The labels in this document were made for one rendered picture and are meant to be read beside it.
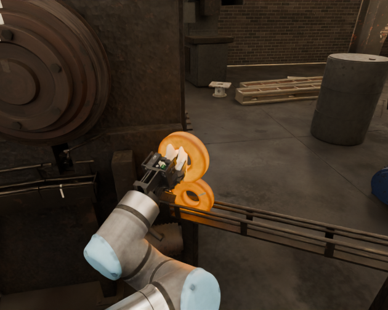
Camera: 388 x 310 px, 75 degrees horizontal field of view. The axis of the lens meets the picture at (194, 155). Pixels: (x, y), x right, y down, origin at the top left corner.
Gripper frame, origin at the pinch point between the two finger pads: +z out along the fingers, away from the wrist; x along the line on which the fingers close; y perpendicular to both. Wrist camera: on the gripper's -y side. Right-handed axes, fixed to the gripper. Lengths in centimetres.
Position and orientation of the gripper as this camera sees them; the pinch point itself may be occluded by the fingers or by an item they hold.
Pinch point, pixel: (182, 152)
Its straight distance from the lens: 74.3
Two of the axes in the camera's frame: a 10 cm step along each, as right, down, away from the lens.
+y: -1.2, -7.1, -6.9
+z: 4.2, -6.7, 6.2
